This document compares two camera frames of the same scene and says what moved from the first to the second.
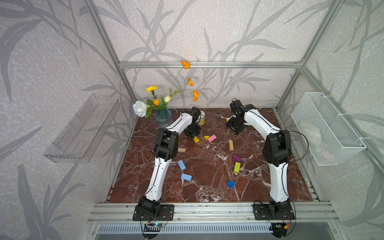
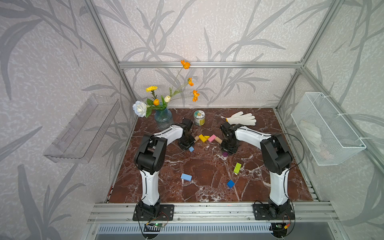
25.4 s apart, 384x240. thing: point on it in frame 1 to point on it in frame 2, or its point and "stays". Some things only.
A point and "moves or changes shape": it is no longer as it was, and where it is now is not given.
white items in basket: (313, 135) stays
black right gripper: (238, 130) to (232, 151)
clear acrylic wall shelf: (86, 132) stays
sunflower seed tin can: (202, 120) stays
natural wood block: (231, 147) moves or changes shape
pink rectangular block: (212, 138) stays
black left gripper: (190, 136) to (192, 141)
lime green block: (237, 167) stays
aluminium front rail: (212, 212) stays
